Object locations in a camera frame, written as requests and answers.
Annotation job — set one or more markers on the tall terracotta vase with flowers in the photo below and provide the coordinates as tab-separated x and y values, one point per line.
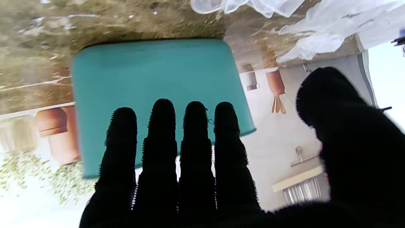
63	145

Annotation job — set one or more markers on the teal plastic basket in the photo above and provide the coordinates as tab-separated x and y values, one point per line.
158	72

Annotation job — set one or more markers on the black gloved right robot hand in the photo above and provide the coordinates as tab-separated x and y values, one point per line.
354	164

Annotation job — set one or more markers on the grey mug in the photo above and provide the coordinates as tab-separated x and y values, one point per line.
251	82

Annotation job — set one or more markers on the terracotta pot with wooden spoons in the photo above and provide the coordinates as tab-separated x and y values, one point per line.
276	84

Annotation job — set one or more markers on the row of books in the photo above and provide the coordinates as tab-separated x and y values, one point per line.
303	191

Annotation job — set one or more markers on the small round terracotta pot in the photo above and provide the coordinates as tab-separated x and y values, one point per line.
50	122

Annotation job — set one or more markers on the light wooden wall shelf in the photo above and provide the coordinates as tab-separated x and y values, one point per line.
297	179

